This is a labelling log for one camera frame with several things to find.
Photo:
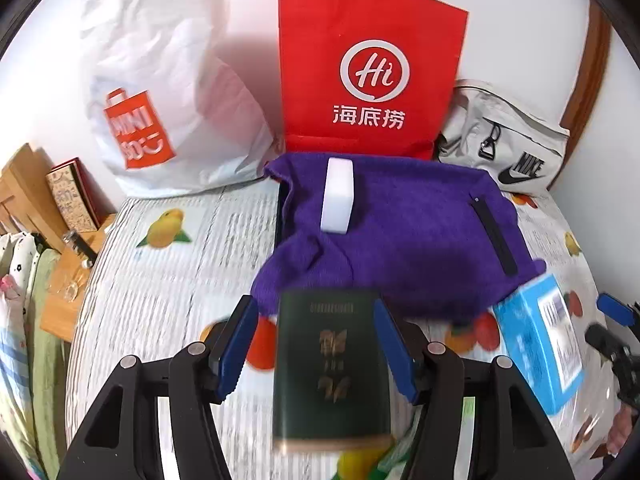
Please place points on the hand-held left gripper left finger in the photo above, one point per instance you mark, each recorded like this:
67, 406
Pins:
235, 355

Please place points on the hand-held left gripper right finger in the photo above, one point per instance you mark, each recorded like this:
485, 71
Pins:
396, 355

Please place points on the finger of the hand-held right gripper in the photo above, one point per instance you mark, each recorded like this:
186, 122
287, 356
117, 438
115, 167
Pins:
602, 338
617, 306

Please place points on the dark green box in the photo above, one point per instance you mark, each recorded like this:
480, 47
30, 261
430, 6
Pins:
330, 360

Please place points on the blue cardboard box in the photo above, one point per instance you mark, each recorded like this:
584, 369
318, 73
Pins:
525, 340

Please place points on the purple fleece cloth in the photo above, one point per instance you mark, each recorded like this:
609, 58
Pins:
400, 220

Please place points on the white sponge block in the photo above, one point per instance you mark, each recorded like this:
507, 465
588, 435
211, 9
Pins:
336, 195

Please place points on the wooden nightstand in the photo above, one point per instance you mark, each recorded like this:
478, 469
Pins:
65, 310

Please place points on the green blanket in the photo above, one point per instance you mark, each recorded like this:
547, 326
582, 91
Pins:
47, 360

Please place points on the black bottle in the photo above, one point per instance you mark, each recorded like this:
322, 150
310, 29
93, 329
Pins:
80, 247

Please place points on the grey waist bag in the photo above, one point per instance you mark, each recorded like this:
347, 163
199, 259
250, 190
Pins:
525, 135

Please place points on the patterned book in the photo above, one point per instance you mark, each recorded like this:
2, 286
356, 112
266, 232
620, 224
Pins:
70, 195

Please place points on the white flowered pillow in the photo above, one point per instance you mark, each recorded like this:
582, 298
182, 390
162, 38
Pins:
15, 257

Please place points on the red paper bag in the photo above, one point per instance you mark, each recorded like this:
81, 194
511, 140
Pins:
310, 60

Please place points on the white plastic shopping bag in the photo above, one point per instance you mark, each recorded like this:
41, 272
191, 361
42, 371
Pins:
165, 50

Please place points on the wooden door frame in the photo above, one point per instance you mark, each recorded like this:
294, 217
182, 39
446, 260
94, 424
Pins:
590, 60

